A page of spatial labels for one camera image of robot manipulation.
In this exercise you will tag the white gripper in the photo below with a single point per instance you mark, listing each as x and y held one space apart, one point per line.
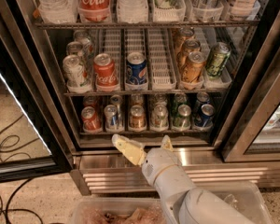
158 164

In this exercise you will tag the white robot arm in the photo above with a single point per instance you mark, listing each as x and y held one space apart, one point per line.
171 184

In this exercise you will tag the orange can front bottom shelf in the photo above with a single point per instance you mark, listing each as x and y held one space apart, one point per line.
137 118

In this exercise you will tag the orange can shelf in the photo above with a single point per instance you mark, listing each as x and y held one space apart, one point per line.
137 118
137 99

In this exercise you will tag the white green can bottom shelf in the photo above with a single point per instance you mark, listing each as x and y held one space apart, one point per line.
159 118

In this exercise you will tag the green can front bottom shelf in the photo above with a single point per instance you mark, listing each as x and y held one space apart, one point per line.
181 119

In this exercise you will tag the blue silver can bottom shelf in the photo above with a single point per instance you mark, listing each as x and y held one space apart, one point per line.
111 117

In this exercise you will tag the orange can rear bottom shelf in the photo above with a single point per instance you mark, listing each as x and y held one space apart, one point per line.
137 99

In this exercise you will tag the white can rear bottom shelf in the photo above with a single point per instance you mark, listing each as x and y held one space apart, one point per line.
159 99

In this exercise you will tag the stainless fridge base grille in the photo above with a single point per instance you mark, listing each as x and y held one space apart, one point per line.
110 172

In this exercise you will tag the green can rear bottom shelf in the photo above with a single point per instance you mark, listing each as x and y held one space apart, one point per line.
178 100

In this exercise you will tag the silver can rear bottom shelf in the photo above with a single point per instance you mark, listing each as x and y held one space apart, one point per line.
116 100

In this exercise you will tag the red can front bottom shelf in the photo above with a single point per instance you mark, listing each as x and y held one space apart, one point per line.
91 121

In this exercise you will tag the blue can front bottom shelf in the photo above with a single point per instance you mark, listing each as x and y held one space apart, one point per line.
204 116

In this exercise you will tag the blue can rear bottom shelf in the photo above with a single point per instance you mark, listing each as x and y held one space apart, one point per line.
202 98

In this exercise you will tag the red can rear bottom shelf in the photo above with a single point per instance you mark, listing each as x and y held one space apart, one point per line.
92 101

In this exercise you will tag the blue pepsi can middle shelf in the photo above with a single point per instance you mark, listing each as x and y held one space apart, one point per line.
136 72

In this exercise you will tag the empty white tray middle shelf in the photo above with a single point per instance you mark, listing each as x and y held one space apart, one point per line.
161 66

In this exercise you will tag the gold can front middle shelf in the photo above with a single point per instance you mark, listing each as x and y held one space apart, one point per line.
192 69

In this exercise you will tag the gold can shelf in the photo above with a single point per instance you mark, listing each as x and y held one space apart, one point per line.
192 69
181 35
188 46

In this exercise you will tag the red coca-cola can middle shelf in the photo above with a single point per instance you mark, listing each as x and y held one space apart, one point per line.
105 72

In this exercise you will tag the white can front middle shelf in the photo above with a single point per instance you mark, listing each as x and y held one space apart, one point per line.
76 73

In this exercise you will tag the green can middle shelf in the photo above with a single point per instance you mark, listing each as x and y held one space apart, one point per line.
217 59

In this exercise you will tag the gold can rear middle shelf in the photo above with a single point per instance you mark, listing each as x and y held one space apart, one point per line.
181 35

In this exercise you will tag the open fridge glass door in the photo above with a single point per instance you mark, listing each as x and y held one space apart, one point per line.
28 148

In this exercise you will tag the white can rear middle shelf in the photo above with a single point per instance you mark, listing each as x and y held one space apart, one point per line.
84 38

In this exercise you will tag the coca-cola bottle top shelf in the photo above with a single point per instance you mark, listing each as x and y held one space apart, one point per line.
94 10

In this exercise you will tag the clear bin with brown items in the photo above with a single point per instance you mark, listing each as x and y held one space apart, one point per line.
115 210

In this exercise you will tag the clear bin with bubble wrap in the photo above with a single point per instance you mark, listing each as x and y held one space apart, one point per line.
231 203

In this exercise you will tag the water bottle top centre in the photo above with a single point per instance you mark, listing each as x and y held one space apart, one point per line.
132 11

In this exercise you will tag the water bottle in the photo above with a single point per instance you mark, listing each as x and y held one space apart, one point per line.
132 11
58 11

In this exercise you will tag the water bottle top left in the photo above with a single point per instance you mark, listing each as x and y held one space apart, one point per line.
58 11

